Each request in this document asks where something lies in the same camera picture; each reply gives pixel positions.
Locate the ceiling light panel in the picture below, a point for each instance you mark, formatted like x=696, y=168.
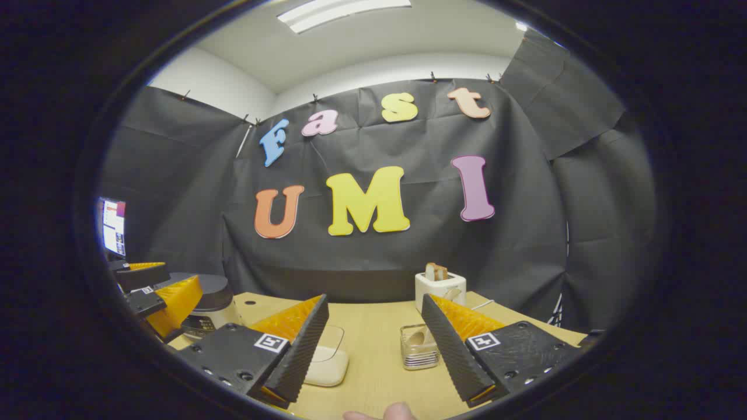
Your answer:
x=338, y=11

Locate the wooden spoon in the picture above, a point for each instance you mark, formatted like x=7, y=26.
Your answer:
x=421, y=338

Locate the silver rice cooker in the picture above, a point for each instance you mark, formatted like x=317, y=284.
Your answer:
x=216, y=297

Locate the toasted bread slice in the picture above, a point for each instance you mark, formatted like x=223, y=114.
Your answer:
x=436, y=272

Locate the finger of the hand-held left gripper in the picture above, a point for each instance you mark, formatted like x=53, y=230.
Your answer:
x=140, y=275
x=175, y=300

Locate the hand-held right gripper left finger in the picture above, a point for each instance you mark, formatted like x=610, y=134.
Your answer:
x=303, y=350

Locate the black tripod stand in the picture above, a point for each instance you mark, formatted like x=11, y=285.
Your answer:
x=556, y=312

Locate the clear chopstick holder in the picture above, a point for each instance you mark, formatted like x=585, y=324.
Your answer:
x=417, y=357

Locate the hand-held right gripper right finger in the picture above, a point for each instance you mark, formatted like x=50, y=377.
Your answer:
x=449, y=350

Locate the white toaster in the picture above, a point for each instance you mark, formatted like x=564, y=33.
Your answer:
x=435, y=289

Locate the computer monitor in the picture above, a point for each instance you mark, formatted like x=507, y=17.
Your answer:
x=114, y=227

